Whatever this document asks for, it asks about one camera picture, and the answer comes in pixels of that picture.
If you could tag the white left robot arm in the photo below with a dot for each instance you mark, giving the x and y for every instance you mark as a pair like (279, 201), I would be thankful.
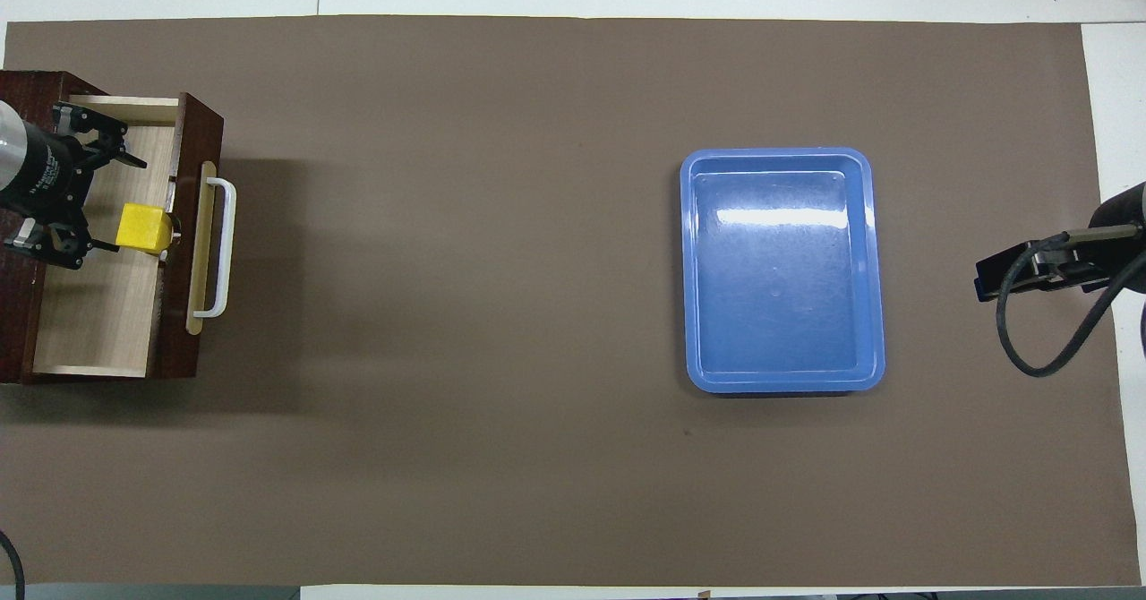
(9, 157)

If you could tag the dark wooden cabinet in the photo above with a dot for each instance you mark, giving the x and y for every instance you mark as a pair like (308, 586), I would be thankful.
(13, 331)

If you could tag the brown paper mat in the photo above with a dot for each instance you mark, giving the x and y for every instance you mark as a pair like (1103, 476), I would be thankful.
(466, 313)

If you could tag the yellow cube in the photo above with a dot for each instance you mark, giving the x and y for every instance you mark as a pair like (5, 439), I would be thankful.
(141, 227)

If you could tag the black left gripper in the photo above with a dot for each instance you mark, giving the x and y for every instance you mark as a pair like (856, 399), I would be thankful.
(54, 179)

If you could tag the blue plastic tray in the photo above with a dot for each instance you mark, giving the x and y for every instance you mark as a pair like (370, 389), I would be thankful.
(783, 295)

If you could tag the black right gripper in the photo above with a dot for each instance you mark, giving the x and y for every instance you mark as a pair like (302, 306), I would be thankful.
(1074, 269)

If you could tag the dark wooden drawer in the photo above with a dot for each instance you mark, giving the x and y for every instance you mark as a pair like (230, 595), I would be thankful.
(98, 313)

